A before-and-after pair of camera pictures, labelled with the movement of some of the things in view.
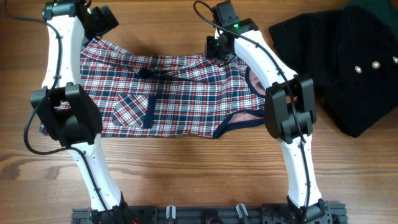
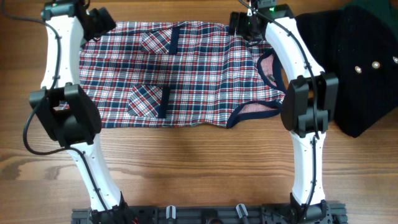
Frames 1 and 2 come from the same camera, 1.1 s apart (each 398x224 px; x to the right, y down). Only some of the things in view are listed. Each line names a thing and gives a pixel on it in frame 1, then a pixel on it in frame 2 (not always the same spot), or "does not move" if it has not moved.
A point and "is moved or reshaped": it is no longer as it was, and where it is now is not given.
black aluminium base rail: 330,213 does not move
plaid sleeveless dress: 142,94 is moved or reshaped
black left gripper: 105,25 does not move
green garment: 382,9 does not move
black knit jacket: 352,57 does not move
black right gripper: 209,51 to 239,28
